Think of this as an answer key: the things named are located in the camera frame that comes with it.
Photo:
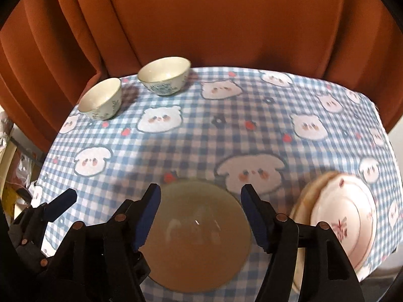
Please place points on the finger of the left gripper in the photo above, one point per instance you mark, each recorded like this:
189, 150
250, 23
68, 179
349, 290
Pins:
27, 231
97, 263

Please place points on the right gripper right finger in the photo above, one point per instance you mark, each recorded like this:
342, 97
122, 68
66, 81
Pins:
327, 275

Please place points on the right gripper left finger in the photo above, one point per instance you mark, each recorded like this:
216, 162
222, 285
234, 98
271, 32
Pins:
145, 214

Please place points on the blue pattern bowl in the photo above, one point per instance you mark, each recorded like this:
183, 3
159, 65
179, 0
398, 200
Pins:
200, 238
103, 100
165, 76

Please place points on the round yellow flower plate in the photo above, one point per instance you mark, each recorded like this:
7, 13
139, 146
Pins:
301, 213

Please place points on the small red flower plate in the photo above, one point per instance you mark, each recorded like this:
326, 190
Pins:
347, 205

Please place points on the blue checkered tablecloth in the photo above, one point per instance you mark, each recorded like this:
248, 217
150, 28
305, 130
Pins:
285, 129

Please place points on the orange curtain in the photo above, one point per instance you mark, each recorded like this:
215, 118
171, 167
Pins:
53, 51

